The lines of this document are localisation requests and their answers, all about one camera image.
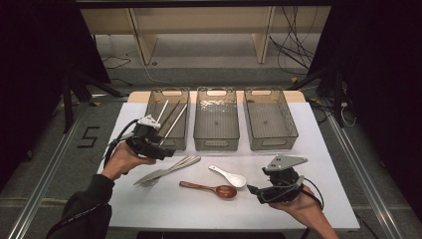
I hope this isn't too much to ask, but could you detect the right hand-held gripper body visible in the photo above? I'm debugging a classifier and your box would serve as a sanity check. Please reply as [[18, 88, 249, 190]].
[[258, 153, 309, 204]]

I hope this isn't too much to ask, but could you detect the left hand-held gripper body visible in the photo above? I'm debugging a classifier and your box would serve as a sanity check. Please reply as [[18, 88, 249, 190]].
[[124, 114, 167, 160]]

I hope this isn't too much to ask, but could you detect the black curtain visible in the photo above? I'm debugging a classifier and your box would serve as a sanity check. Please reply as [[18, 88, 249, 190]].
[[308, 0, 422, 213], [0, 0, 111, 188]]

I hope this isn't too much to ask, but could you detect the white floor cable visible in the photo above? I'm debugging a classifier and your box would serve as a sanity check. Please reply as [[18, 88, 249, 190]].
[[127, 49, 175, 87]]

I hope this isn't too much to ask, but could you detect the white ceramic spoon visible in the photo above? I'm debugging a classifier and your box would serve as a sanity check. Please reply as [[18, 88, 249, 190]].
[[208, 164, 248, 189]]

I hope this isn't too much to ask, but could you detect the stainless steel knife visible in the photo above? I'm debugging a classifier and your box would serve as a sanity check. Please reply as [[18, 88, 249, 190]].
[[133, 154, 197, 186]]

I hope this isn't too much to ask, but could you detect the black metal stand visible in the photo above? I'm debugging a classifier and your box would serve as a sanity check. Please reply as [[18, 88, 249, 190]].
[[288, 63, 346, 128], [61, 66, 123, 133]]

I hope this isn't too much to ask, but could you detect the thin white cable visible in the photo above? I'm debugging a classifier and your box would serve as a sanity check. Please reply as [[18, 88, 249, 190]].
[[339, 102, 357, 128]]

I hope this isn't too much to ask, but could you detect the smoky clear plastic bin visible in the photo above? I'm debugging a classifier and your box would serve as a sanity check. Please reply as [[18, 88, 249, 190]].
[[138, 87, 191, 151], [193, 86, 241, 152], [243, 87, 300, 151]]

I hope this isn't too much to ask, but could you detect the white chopstick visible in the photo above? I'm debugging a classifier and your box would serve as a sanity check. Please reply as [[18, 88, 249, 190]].
[[156, 99, 169, 124], [158, 103, 188, 147]]

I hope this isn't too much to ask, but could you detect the person's left hand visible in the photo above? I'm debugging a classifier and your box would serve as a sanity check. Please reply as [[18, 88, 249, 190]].
[[101, 141, 157, 182]]

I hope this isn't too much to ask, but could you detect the bundle of black cables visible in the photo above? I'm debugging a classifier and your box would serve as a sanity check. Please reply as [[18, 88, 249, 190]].
[[268, 6, 317, 76]]

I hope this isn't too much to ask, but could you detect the aluminium floor rail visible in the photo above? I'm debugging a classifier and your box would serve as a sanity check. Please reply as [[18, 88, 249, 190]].
[[326, 113, 404, 239], [6, 99, 93, 239]]

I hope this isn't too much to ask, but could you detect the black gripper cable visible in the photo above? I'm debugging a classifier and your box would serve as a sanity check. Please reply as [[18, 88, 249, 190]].
[[103, 119, 138, 168], [300, 177, 325, 211]]

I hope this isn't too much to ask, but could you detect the black floor cable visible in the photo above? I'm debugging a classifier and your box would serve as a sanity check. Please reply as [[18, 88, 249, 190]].
[[101, 55, 132, 70]]

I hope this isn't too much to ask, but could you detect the brown wooden spoon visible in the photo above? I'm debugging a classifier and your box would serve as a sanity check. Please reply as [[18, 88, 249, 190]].
[[179, 180, 238, 200]]

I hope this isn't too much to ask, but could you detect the light wooden furniture frame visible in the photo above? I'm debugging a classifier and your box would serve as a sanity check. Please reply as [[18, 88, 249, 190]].
[[79, 6, 332, 66]]

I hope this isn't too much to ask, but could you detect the long metal rod tool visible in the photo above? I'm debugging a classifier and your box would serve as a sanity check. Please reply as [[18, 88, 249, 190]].
[[144, 156, 202, 188]]

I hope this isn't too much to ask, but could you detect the person's right hand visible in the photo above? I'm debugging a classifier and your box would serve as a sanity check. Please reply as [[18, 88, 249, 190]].
[[268, 184, 325, 227]]

